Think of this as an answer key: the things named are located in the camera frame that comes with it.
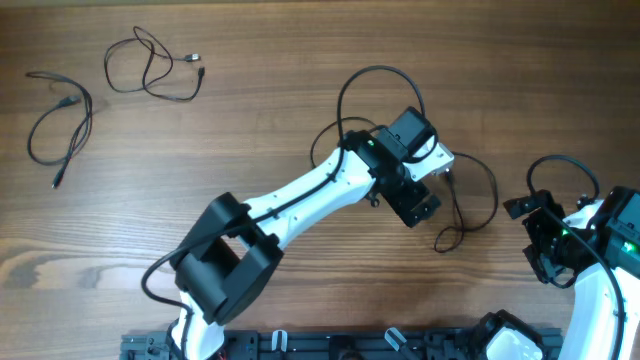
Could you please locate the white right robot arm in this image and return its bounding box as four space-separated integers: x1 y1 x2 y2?
503 186 639 359

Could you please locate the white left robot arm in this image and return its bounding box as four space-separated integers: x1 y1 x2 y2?
170 107 454 359

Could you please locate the black left camera cable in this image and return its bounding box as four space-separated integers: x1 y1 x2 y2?
140 64 427 360

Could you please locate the black camera cable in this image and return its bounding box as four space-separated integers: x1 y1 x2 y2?
140 64 427 360
525 154 629 360

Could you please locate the black right camera cable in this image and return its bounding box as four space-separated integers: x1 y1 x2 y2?
525 154 629 360

